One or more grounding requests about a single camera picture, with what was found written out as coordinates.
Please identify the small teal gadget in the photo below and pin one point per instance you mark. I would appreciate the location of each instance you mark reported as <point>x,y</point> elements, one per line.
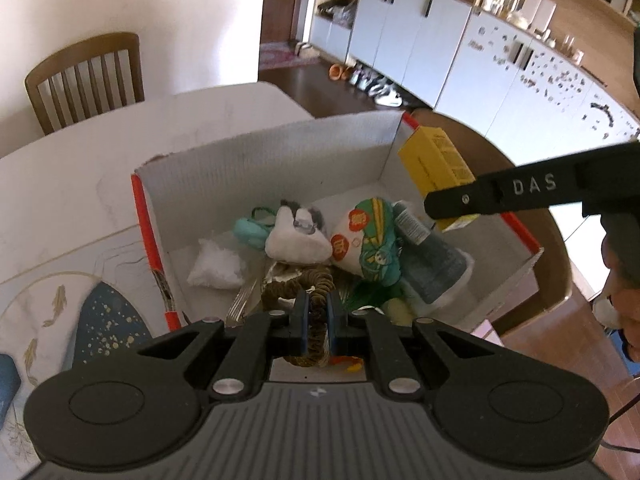
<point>250,232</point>

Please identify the crinkled foil packet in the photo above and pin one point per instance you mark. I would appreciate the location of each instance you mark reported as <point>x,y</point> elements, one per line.
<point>282,272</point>

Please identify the green printed pouch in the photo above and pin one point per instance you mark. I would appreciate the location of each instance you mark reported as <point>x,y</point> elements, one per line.
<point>370,255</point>

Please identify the dark grey cloth item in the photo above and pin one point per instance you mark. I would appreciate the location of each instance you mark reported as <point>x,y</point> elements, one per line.
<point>315,215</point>

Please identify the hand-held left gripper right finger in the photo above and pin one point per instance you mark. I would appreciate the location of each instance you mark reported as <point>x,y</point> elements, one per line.
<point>334,327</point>

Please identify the clear plastic bag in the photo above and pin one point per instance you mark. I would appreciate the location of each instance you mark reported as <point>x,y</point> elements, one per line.
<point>217,265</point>

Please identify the row of shoes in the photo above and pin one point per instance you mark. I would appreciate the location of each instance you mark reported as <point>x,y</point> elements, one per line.
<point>380,87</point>

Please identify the metal fork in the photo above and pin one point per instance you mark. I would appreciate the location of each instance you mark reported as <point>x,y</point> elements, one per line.
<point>242,302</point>

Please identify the person's right hand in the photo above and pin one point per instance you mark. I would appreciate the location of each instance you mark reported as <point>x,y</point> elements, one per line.
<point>622,245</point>

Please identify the person's right forearm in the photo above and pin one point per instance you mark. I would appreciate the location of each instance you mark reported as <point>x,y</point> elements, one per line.
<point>612,292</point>

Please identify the orange slipper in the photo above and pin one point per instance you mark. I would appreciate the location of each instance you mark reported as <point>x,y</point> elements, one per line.
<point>339,71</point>

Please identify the red cardboard box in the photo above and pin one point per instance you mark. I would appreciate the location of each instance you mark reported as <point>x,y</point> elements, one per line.
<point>300,160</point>

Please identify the grey plastic bag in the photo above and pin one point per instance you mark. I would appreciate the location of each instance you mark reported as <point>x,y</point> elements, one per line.
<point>340,12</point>

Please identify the brown scrunchie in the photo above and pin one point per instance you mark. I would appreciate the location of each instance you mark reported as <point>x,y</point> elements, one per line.
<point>315,285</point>

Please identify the patterned doormat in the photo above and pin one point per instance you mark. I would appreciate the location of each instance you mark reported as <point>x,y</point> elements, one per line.
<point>285,55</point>

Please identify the white plush toy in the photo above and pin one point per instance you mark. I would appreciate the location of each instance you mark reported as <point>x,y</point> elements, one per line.
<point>295,247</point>

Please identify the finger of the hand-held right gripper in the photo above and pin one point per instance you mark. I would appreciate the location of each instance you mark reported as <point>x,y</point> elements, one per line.
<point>475,195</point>

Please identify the orange ornament with green tassel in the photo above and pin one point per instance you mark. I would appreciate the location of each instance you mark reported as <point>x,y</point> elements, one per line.
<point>367,296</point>

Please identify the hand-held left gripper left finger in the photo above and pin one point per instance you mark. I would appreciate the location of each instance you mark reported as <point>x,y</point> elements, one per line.
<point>301,322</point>

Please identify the white wooden wall cabinet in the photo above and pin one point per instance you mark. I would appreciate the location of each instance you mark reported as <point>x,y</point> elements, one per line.
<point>450,45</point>

